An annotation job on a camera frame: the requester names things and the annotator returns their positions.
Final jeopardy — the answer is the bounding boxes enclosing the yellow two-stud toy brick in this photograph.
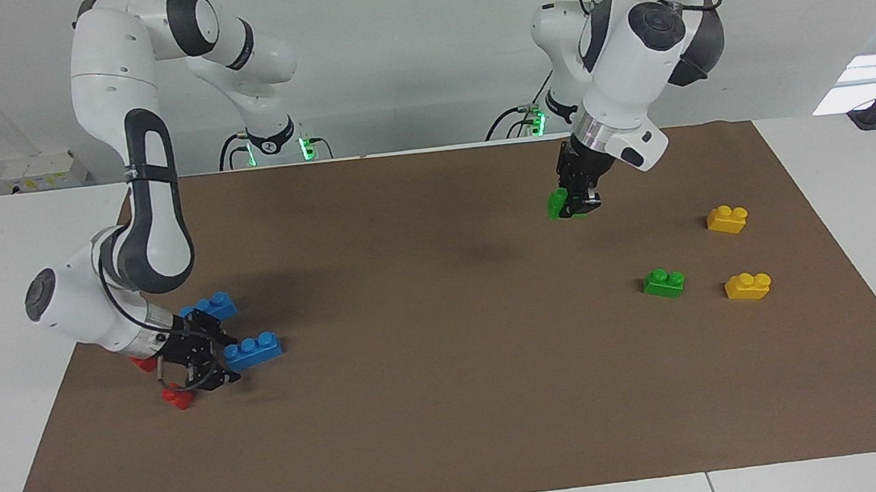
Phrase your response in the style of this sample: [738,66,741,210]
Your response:
[705,202,751,237]
[723,270,774,304]

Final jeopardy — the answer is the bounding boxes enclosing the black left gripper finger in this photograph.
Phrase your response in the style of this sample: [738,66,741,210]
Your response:
[557,182,582,221]
[578,181,605,214]

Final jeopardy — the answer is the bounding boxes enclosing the black base cable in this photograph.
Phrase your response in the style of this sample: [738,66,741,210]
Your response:
[478,69,562,142]
[302,134,334,162]
[216,130,256,172]

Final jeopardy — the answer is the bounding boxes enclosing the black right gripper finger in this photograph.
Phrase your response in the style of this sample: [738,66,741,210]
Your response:
[199,309,240,350]
[195,360,244,394]

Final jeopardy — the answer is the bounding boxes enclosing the green two-stud toy brick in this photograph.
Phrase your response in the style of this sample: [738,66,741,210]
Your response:
[642,266,687,302]
[546,185,590,222]

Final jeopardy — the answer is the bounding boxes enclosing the brown table mat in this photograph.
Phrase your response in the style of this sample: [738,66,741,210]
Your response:
[0,106,876,492]

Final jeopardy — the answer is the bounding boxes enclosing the white wall box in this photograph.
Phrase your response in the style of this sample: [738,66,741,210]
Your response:
[0,146,92,195]

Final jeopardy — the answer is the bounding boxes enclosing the blue three-stud toy brick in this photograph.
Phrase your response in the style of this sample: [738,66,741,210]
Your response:
[221,330,286,374]
[177,290,239,326]

